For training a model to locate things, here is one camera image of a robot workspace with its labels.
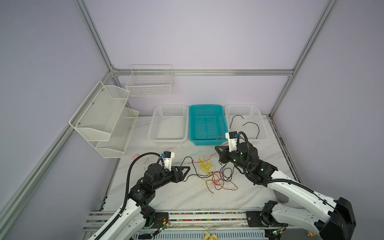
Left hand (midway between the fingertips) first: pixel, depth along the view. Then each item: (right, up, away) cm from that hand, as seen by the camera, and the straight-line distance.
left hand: (186, 169), depth 74 cm
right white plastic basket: (+46, +29, +45) cm, 70 cm away
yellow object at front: (+11, -30, -5) cm, 33 cm away
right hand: (+14, +11, 0) cm, 18 cm away
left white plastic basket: (-16, +24, +42) cm, 51 cm away
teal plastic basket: (+14, +24, +41) cm, 49 cm away
